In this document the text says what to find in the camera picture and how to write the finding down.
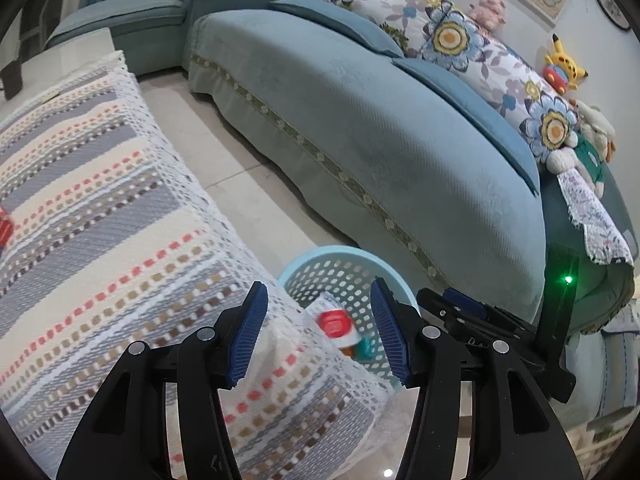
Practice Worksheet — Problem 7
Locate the white plush with green shirt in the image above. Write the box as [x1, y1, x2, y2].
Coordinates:
[545, 100, 618, 198]

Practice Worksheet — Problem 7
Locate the round black wall clock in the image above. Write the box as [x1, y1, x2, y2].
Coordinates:
[594, 0, 633, 33]

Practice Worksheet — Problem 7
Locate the white packet with red lid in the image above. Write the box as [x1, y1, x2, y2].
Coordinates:
[305, 292, 358, 356]

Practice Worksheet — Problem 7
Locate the yellow plush toy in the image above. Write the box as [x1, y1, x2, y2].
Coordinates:
[544, 34, 590, 92]

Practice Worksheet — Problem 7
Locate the red round toy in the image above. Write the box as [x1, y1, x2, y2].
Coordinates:
[542, 64, 571, 95]

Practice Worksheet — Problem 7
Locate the blue fabric sofa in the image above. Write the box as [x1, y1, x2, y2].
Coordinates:
[172, 0, 640, 336]

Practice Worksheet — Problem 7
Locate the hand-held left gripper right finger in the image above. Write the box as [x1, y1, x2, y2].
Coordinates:
[370, 277, 584, 480]

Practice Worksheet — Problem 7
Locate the light blue upholstered furniture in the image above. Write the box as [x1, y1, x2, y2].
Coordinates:
[565, 300, 640, 451]

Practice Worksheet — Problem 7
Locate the white coffee table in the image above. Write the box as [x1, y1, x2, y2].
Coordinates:
[0, 27, 126, 111]

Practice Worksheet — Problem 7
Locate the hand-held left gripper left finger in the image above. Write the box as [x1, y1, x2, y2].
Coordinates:
[56, 281, 270, 480]

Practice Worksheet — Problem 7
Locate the pink plush toy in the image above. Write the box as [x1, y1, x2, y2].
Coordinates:
[469, 0, 507, 28]

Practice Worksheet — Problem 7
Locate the plain blue cushion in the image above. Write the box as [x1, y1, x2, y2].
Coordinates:
[270, 0, 406, 58]

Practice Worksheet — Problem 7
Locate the blue sofa chaise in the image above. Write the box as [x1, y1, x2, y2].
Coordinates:
[45, 0, 188, 78]

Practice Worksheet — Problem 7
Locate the striped woven tablecloth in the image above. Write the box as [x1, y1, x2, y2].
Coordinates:
[0, 50, 396, 480]

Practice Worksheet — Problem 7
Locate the floral armrest cloth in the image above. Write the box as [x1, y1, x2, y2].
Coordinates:
[557, 167, 636, 266]

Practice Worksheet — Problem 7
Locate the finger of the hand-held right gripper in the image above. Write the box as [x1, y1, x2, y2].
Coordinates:
[443, 287, 539, 352]
[416, 288, 494, 349]

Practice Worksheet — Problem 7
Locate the teal perforated plastic basket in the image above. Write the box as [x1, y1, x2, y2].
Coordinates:
[277, 245, 421, 391]

